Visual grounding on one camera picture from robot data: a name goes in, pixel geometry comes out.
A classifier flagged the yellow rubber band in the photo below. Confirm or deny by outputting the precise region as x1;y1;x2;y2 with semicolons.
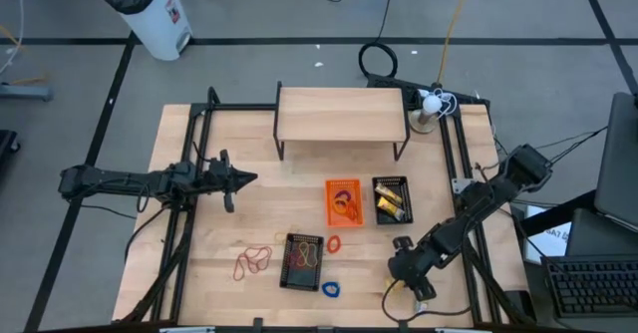
297;241;321;269

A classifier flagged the white lamp cable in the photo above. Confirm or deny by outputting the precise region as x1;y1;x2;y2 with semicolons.
417;87;459;122

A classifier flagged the yellow hanging cable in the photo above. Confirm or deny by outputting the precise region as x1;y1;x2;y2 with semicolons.
437;0;476;88

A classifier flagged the black power strip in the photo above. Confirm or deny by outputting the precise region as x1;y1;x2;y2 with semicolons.
366;73;492;111

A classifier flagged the black keyboard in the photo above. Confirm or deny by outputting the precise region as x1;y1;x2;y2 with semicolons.
540;254;638;319

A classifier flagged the dark grey monitor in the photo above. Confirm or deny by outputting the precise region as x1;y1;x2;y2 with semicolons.
592;92;638;234

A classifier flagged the black floor object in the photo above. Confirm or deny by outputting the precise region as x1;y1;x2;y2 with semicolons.
0;129;21;174

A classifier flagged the black coiled floor cable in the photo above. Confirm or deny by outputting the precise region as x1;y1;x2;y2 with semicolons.
357;0;400;80

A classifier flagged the orange slotted plastic basket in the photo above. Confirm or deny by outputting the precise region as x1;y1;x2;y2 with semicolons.
324;178;365;228

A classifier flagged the grey floor plate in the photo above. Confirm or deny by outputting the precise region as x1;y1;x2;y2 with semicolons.
0;82;54;102

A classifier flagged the white floor cable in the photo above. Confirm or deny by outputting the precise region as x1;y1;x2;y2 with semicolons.
0;0;26;75

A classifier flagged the black slotted plastic basket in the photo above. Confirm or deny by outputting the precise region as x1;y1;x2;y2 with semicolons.
371;175;415;225
278;232;326;293

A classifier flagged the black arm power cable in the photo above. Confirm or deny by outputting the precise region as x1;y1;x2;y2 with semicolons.
74;192;168;267

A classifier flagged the yellow floor cable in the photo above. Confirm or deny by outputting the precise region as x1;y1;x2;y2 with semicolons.
0;23;51;86

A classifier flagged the wooden shelf riser black frame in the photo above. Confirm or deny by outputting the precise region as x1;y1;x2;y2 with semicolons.
272;80;412;163

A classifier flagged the white trash bin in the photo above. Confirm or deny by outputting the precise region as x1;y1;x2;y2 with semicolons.
94;0;194;63

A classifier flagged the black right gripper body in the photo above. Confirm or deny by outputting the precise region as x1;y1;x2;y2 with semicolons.
392;235;443;302

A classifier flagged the silver mounting plate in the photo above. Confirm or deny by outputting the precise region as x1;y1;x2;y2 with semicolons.
451;176;475;195

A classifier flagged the black flat device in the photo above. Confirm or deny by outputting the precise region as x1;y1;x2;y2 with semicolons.
502;288;538;325

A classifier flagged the white globe desk lamp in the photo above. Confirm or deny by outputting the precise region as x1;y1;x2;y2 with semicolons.
407;93;444;136

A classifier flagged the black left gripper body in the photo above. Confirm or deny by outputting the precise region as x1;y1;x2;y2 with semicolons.
201;148;238;213

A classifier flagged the black cable bundle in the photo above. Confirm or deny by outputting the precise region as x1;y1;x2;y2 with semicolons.
495;126;610;187

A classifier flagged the black side desk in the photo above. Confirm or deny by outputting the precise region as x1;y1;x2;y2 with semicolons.
517;187;638;333

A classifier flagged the white printed paper sheet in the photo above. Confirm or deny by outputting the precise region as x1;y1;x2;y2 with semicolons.
522;203;572;266

